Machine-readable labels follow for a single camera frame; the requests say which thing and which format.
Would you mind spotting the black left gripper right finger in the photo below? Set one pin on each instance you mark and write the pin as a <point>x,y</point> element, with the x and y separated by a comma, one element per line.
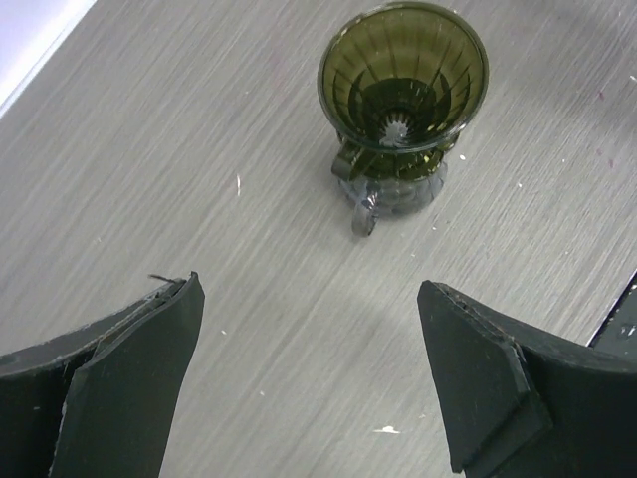
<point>517,401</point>

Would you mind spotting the green glass coffee dripper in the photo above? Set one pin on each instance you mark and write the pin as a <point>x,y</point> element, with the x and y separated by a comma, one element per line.
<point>399,83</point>

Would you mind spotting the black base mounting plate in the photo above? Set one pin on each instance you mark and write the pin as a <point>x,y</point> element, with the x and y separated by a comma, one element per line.
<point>617,335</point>

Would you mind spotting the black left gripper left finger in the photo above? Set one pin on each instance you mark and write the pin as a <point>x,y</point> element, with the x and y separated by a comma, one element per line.
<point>99,401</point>

